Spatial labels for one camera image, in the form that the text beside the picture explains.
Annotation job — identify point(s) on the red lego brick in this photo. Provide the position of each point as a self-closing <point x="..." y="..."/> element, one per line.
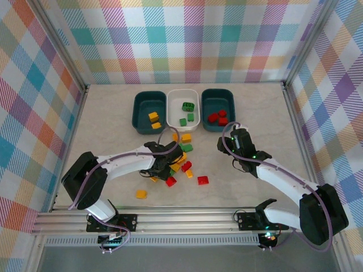
<point x="212" y="117"/>
<point x="222" y="113"/>
<point x="171" y="181"/>
<point x="203" y="180"/>
<point x="186" y="166"/>
<point x="223" y="122"/>

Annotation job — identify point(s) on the yellow lego brick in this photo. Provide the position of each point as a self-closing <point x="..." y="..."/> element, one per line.
<point x="189" y="173"/>
<point x="153" y="116"/>
<point x="186" y="138"/>
<point x="141" y="194"/>
<point x="154" y="179"/>
<point x="156" y="125"/>

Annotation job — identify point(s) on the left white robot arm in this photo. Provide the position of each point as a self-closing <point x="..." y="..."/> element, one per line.
<point x="124" y="164"/>

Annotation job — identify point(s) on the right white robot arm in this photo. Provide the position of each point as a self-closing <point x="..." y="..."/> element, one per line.
<point x="283" y="178"/>

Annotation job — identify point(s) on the small orange-yellow lego brick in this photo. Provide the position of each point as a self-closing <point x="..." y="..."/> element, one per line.
<point x="175" y="137"/>

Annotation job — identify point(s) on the white plastic container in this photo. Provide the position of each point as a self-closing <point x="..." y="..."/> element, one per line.
<point x="175" y="110"/>

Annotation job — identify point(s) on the teal plastic container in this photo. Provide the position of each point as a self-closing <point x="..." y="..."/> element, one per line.
<point x="211" y="102"/>
<point x="141" y="113"/>

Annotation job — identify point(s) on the small electronics board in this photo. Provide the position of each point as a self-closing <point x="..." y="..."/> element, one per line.
<point x="109" y="241"/>
<point x="269" y="237"/>

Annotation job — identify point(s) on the plaid fabric backdrop panel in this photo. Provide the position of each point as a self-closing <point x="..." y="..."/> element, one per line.
<point x="28" y="113"/>
<point x="184" y="42"/>
<point x="340" y="99"/>

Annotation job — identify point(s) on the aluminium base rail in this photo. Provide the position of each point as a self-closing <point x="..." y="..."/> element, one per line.
<point x="184" y="219"/>

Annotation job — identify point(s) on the aluminium table side rail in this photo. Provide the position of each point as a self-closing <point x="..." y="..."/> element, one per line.
<point x="300" y="127"/>
<point x="71" y="147"/>

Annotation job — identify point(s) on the aluminium frame post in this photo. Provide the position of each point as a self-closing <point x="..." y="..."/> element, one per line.
<point x="307" y="42"/>
<point x="63" y="48"/>

